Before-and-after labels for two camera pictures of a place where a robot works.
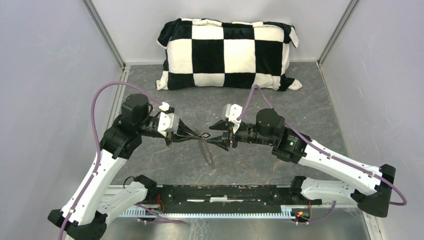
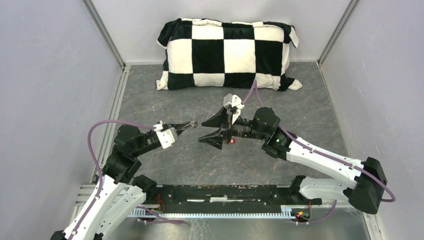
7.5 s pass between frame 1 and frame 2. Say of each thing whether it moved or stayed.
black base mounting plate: stayed
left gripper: moved
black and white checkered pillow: stayed
